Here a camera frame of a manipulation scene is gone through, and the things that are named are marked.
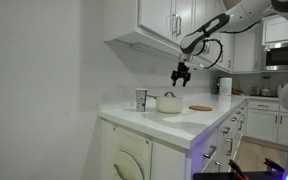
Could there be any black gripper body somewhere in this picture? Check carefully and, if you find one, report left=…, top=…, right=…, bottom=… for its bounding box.
left=172, top=61, right=191, bottom=78

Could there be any cream pot lid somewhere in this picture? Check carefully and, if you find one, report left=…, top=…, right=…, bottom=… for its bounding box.
left=155, top=91, right=184, bottom=100

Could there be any white drawer with wooden sides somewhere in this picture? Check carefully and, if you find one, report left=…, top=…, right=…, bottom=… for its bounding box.
left=217, top=117, right=234, bottom=143

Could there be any cream cooking pot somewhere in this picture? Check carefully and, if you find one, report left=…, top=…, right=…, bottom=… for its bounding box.
left=146, top=94, right=184, bottom=115

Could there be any round cork mat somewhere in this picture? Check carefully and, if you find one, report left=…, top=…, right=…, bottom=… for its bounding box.
left=187, top=105, right=214, bottom=113

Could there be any white drawer front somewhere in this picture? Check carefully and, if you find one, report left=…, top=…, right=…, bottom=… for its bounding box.
left=247, top=99, right=280, bottom=113
left=189, top=128, right=219, bottom=169

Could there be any white round door appliance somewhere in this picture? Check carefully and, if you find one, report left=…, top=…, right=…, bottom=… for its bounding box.
left=112, top=123, right=153, bottom=180

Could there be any patterned paper cup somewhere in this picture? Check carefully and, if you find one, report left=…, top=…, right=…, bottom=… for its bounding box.
left=134, top=88, right=149, bottom=113

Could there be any white cylindrical canister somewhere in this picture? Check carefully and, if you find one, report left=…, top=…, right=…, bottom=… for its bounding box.
left=218, top=77, right=233, bottom=97

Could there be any brown wicker basket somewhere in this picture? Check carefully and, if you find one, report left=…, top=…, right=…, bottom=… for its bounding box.
left=232, top=87, right=245, bottom=96

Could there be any metal toaster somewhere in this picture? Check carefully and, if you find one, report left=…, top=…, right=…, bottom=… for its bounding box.
left=250, top=86, right=262, bottom=97

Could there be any countertop blender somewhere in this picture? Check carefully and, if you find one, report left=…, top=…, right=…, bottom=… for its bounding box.
left=261, top=75, right=273, bottom=98

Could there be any steel built-in microwave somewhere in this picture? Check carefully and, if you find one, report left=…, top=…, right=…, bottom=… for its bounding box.
left=261, top=40, right=288, bottom=72

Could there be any black cart table top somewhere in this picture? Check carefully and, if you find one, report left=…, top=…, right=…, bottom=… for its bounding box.
left=192, top=170, right=285, bottom=180

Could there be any orange black bar clamp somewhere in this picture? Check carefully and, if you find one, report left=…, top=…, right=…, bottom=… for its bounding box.
left=228, top=159, right=248, bottom=180
left=263, top=158, right=285, bottom=174

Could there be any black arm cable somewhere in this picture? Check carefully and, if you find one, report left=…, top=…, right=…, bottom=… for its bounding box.
left=202, top=20, right=252, bottom=70

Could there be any white corner wall cabinet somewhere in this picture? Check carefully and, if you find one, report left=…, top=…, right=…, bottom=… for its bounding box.
left=233, top=24, right=262, bottom=73

